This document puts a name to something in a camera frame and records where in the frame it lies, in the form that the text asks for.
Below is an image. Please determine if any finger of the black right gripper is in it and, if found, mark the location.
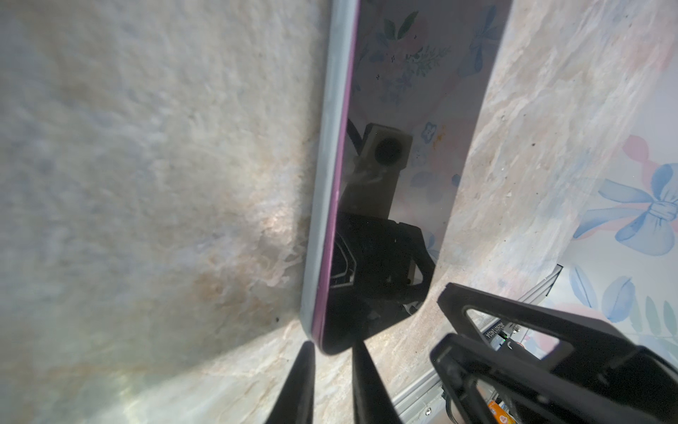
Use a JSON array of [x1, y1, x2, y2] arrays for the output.
[[437, 283, 676, 371], [430, 334, 677, 423]]

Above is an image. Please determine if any pink edged phone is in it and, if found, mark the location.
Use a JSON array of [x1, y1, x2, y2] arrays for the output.
[[314, 1, 512, 355]]

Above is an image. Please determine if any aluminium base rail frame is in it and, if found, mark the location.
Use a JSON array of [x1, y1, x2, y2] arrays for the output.
[[394, 266, 563, 423]]

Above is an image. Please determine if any light blue phone case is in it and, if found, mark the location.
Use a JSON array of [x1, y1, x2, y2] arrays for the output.
[[300, 0, 360, 344]]

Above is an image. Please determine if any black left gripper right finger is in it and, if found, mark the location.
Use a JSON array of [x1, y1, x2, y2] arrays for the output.
[[352, 340, 402, 424]]

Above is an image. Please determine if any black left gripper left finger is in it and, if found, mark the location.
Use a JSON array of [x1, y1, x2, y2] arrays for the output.
[[265, 341, 315, 424]]

